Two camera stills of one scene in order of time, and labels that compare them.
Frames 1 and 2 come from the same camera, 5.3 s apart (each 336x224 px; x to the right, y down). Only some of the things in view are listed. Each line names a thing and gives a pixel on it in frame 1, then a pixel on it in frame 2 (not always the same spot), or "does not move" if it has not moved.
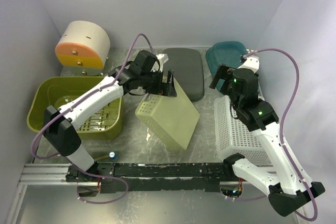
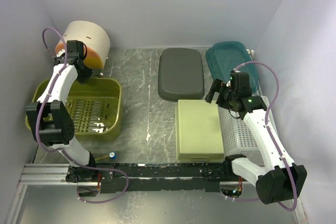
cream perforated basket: x=171 y=118 -> x=198 y=131
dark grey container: x=187 y=64 does not move
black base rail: x=153 y=177 does not move
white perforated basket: x=233 y=135 does not move
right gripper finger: x=218 y=80 -> x=216 y=87
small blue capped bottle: x=113 y=155 does not move
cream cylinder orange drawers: x=82 y=49 does not move
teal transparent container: x=228 y=53 does not move
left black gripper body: x=153 y=82 -> x=85 y=75
